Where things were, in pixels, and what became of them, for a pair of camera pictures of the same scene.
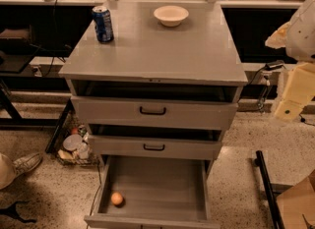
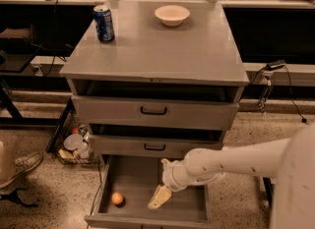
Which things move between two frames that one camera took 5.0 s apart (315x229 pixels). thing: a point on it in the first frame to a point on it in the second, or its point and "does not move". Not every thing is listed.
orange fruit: x=117 y=198 does not move
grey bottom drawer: x=159 y=193 does not move
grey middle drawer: x=157 y=147 does not move
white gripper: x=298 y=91 to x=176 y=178
